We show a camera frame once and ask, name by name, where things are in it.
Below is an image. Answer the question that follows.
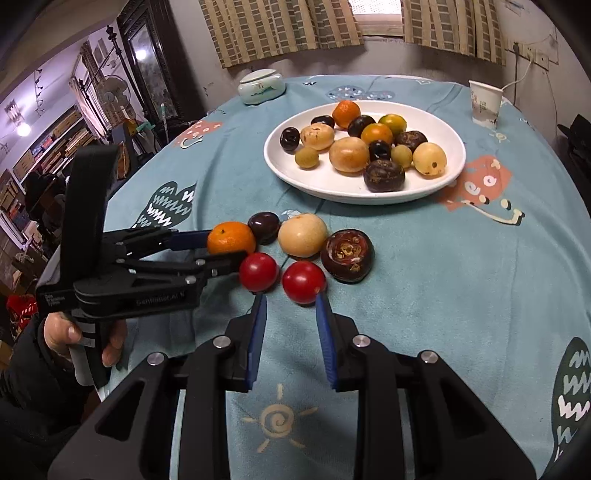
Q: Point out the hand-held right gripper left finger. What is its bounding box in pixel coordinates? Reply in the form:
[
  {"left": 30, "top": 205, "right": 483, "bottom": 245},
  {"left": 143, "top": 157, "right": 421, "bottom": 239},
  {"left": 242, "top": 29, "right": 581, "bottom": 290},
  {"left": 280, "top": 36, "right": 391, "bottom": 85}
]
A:
[{"left": 48, "top": 292, "right": 269, "bottom": 480}]

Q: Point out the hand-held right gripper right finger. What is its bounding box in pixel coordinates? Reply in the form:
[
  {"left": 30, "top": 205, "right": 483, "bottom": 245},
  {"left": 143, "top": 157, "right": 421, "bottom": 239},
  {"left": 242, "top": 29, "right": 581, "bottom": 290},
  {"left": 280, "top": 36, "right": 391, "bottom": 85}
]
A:
[{"left": 315, "top": 292, "right": 532, "bottom": 480}]

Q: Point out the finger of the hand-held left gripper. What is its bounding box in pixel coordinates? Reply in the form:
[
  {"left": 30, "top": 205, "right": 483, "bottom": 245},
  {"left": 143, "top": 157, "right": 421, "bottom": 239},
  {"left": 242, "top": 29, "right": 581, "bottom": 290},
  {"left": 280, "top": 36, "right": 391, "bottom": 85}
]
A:
[
  {"left": 102, "top": 227, "right": 214, "bottom": 260},
  {"left": 115, "top": 250, "right": 250, "bottom": 283}
]

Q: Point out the large orange mandarin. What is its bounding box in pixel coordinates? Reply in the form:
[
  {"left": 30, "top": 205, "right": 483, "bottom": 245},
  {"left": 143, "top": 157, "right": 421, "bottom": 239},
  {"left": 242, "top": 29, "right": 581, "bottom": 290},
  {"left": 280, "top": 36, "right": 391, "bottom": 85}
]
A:
[{"left": 207, "top": 222, "right": 257, "bottom": 256}]

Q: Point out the red tomato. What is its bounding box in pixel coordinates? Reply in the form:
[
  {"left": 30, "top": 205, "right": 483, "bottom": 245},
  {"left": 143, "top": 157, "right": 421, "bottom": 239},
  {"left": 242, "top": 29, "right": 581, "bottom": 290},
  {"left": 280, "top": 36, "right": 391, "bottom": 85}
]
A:
[
  {"left": 239, "top": 252, "right": 280, "bottom": 293},
  {"left": 282, "top": 260, "right": 327, "bottom": 305}
]

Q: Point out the beige round fruit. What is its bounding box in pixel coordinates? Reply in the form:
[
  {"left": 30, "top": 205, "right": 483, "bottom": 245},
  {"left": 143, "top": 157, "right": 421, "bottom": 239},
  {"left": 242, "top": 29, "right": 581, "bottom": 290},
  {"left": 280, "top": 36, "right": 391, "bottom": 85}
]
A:
[
  {"left": 300, "top": 124, "right": 335, "bottom": 151},
  {"left": 329, "top": 136, "right": 370, "bottom": 174},
  {"left": 278, "top": 213, "right": 329, "bottom": 258},
  {"left": 412, "top": 142, "right": 448, "bottom": 178}
]

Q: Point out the dark brown water chestnut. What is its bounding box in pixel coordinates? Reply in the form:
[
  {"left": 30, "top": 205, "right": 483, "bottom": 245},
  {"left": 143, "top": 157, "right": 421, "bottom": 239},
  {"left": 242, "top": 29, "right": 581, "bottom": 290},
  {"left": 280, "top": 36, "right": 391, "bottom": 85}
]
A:
[
  {"left": 347, "top": 115, "right": 376, "bottom": 138},
  {"left": 363, "top": 159, "right": 406, "bottom": 193},
  {"left": 394, "top": 130, "right": 428, "bottom": 152},
  {"left": 321, "top": 229, "right": 375, "bottom": 284}
]

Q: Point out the white oval plate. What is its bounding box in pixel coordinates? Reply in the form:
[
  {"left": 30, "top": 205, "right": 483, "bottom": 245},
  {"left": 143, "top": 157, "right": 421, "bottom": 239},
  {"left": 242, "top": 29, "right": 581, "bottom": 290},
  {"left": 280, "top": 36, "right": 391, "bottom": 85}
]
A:
[{"left": 263, "top": 102, "right": 467, "bottom": 205}]

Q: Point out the yellow-orange tangerine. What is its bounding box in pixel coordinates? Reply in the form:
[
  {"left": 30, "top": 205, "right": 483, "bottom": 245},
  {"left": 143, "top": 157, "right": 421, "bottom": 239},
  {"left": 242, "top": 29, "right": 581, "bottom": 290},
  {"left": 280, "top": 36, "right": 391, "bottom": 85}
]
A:
[{"left": 361, "top": 123, "right": 393, "bottom": 146}]

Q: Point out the person's left forearm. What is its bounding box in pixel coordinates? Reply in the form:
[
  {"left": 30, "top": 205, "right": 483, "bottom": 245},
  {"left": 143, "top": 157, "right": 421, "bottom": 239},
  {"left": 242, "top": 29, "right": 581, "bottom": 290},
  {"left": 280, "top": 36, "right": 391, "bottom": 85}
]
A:
[{"left": 0, "top": 318, "right": 122, "bottom": 480}]

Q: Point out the person's left hand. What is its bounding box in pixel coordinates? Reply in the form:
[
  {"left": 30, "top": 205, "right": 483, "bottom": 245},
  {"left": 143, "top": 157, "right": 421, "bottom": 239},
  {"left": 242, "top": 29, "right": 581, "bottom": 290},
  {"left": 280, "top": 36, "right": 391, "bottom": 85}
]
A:
[{"left": 43, "top": 314, "right": 129, "bottom": 368}]

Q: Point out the storage shelf with boxes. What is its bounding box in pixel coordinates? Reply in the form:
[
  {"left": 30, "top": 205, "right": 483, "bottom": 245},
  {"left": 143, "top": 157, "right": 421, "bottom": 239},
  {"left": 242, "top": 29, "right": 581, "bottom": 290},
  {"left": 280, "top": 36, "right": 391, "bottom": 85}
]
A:
[{"left": 0, "top": 104, "right": 91, "bottom": 259}]

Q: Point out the standing fan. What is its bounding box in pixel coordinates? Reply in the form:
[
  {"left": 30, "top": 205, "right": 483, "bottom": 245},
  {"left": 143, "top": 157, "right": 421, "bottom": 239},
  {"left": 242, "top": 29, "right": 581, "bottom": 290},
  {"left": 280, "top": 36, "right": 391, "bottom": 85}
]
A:
[{"left": 98, "top": 73, "right": 131, "bottom": 122}]

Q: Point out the red bag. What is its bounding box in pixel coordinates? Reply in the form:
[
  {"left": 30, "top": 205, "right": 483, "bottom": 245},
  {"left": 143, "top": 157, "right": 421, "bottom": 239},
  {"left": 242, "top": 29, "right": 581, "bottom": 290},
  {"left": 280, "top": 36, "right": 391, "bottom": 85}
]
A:
[{"left": 6, "top": 294, "right": 39, "bottom": 325}]

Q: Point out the teal printed tablecloth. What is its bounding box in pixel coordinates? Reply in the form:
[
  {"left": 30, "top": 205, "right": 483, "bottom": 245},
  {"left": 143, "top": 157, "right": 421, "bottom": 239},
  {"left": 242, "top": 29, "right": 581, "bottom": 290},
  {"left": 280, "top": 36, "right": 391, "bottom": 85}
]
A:
[{"left": 99, "top": 75, "right": 591, "bottom": 480}]

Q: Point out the dark wooden cabinet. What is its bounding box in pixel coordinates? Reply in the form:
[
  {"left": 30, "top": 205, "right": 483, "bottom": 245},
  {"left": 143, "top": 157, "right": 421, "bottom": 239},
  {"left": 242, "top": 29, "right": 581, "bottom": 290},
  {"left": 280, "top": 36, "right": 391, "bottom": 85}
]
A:
[{"left": 115, "top": 0, "right": 206, "bottom": 126}]

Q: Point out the white ceramic lidded jar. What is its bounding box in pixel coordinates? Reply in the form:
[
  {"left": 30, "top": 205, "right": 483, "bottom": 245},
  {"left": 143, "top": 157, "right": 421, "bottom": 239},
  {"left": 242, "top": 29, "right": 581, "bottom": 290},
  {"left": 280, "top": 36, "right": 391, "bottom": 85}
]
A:
[{"left": 238, "top": 69, "right": 285, "bottom": 106}]

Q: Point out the small orange mandarin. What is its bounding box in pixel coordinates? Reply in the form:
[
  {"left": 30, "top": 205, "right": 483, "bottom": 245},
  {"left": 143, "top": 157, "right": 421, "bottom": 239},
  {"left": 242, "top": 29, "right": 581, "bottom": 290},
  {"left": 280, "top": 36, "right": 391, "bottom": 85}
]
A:
[{"left": 332, "top": 100, "right": 362, "bottom": 130}]

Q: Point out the green-orange tangerine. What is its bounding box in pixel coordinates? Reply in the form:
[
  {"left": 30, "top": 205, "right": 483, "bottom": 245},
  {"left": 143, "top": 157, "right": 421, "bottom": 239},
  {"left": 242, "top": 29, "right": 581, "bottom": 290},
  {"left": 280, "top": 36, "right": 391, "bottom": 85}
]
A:
[{"left": 379, "top": 114, "right": 407, "bottom": 137}]

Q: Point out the striped beige curtain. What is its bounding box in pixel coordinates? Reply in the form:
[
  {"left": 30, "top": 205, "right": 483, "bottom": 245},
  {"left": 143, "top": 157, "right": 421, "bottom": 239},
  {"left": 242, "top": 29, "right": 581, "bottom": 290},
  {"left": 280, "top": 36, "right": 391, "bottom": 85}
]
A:
[
  {"left": 401, "top": 0, "right": 507, "bottom": 66},
  {"left": 198, "top": 0, "right": 366, "bottom": 69}
]

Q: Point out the window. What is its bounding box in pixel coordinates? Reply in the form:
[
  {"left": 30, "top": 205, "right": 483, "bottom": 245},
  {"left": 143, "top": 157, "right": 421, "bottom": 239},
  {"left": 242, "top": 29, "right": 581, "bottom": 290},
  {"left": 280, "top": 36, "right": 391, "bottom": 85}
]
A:
[{"left": 349, "top": 0, "right": 406, "bottom": 38}]

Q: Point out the white paper cup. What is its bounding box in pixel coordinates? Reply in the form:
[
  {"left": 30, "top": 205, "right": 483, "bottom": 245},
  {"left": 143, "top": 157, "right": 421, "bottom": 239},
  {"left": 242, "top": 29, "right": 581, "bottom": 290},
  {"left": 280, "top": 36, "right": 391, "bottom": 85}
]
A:
[{"left": 468, "top": 80, "right": 504, "bottom": 129}]

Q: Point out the white power strip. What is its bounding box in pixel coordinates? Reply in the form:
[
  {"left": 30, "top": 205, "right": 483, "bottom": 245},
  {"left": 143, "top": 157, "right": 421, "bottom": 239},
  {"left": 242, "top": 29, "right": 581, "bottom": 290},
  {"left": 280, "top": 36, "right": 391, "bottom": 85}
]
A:
[{"left": 510, "top": 42, "right": 548, "bottom": 66}]

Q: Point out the white power cable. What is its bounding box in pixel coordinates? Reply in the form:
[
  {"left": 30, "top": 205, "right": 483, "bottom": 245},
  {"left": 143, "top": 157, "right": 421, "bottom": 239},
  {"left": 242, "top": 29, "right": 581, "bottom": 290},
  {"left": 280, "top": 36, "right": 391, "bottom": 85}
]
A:
[{"left": 501, "top": 53, "right": 533, "bottom": 100}]

